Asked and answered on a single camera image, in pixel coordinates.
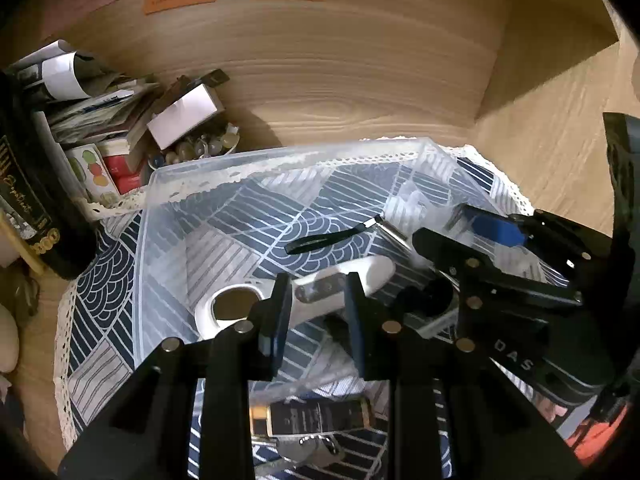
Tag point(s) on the bowl of glass marbles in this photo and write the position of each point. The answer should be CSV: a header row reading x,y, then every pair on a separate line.
x,y
200,147

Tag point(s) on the silver metal object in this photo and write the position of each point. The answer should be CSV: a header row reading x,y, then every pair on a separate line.
x,y
312,450

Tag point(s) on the dark bottle with gold print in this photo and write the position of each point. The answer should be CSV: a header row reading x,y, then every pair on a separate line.
x,y
30,185

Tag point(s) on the stack of papers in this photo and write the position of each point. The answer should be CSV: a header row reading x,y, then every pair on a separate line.
x,y
95,105

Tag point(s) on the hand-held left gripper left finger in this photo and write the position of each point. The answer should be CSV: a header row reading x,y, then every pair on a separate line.
x,y
283,325

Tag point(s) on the small white box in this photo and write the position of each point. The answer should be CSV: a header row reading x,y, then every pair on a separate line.
x,y
182,115

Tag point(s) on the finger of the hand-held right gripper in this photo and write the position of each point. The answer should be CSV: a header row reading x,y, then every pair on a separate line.
x,y
450,255
497,231

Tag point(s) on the white plastic tool with hole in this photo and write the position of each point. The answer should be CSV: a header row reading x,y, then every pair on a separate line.
x,y
371,272

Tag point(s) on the white card with coloured dots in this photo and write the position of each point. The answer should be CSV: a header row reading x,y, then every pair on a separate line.
x,y
95,172

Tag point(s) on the blue patterned lace-edged cloth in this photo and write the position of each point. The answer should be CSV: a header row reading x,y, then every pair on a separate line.
x,y
100,280

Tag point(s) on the red box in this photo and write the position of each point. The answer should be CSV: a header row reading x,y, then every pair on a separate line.
x,y
122,172

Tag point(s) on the clear plastic container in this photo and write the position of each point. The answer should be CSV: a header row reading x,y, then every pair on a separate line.
x,y
165,240

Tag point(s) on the black and gold lighter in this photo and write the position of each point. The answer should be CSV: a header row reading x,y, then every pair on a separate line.
x,y
310,416

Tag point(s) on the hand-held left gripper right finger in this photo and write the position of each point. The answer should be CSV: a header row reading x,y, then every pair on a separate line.
x,y
354,327

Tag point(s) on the orange object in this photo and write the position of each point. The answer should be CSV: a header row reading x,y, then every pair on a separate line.
x,y
592,440

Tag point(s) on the beige round object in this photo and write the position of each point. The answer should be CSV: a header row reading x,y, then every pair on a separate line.
x,y
7,340

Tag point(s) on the silver metal piece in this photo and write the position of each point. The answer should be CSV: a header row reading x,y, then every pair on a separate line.
x,y
392,232

